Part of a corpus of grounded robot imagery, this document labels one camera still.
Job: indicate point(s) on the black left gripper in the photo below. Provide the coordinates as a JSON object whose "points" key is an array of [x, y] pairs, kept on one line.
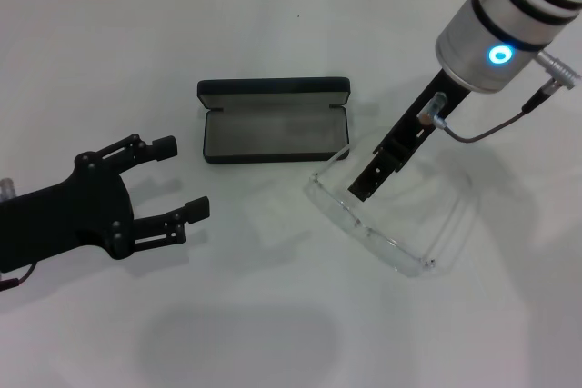
{"points": [[59, 220]]}

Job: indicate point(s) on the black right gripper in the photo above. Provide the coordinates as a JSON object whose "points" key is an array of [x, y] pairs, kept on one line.
{"points": [[402, 142]]}

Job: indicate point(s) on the clear white glasses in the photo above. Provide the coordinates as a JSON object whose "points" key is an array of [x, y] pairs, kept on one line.
{"points": [[391, 242]]}

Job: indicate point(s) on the black glasses case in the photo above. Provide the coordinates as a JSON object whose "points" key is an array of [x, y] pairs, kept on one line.
{"points": [[273, 133]]}

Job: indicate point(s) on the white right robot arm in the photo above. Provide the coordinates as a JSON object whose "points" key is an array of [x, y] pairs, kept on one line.
{"points": [[500, 20]]}

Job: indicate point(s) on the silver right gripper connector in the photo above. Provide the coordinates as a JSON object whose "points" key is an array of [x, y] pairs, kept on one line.
{"points": [[434, 108]]}

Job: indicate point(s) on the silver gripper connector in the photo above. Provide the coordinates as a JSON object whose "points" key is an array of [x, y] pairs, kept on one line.
{"points": [[7, 188], [434, 108]]}

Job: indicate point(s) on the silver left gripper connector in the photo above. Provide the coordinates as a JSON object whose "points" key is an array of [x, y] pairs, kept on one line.
{"points": [[7, 188]]}

